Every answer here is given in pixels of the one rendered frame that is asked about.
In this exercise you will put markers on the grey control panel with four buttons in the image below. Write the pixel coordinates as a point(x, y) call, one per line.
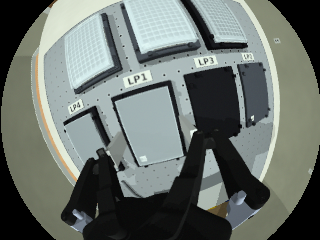
point(212, 192)

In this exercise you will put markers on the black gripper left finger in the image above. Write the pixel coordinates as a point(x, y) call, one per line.
point(84, 198)

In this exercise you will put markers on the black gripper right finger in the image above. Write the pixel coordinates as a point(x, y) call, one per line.
point(246, 193)

